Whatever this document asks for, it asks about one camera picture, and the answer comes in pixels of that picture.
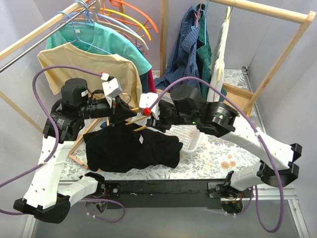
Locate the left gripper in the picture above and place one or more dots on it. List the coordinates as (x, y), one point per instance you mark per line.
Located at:
(114, 110)

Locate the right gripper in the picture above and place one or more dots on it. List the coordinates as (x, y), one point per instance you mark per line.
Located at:
(161, 115)

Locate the black t shirt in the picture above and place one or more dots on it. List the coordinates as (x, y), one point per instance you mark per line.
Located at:
(120, 148)

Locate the beige t shirt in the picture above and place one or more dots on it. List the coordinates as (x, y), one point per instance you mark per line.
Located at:
(115, 65)

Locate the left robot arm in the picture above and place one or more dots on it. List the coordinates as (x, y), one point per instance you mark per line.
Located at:
(44, 199)

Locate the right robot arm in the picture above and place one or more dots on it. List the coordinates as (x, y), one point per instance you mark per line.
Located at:
(276, 166)

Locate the blue plaid shirt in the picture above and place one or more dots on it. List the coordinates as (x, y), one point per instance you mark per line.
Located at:
(182, 61)

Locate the teal t shirt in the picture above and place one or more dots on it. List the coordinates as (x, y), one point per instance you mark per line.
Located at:
(99, 40)

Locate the light blue hanger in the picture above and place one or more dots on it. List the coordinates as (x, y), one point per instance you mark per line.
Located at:
(92, 35)

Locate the yellow orange hanger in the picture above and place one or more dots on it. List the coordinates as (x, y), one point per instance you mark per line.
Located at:
(122, 17)

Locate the magenta garment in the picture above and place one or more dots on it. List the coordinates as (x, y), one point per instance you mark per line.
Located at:
(151, 83)

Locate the white plastic basket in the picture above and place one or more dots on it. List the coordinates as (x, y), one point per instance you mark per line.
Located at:
(187, 134)

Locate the white garment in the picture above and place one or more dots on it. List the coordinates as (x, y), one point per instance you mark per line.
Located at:
(217, 60)

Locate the dark green garment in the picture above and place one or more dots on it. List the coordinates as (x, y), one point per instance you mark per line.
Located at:
(203, 48)

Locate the floral table cloth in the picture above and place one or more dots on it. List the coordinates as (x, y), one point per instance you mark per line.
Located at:
(213, 159)

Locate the right wooden clothes rack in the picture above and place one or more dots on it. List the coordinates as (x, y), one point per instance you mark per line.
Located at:
(256, 41)

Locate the wooden clothes rack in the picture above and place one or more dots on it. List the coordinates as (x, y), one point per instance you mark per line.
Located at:
(26, 39)
(256, 41)

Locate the black base bar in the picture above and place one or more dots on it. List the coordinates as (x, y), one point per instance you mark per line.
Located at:
(171, 193)

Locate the metal rod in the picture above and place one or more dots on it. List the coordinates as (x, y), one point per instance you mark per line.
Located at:
(20, 23)

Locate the left wooden clothes rack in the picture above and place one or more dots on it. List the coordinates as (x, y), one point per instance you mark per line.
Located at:
(26, 39)

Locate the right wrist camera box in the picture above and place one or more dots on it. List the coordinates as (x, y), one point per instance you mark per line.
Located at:
(146, 100)

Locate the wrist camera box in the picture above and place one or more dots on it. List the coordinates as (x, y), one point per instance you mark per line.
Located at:
(111, 87)
(146, 100)

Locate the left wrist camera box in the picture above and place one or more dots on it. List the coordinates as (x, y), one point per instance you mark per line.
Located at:
(111, 87)

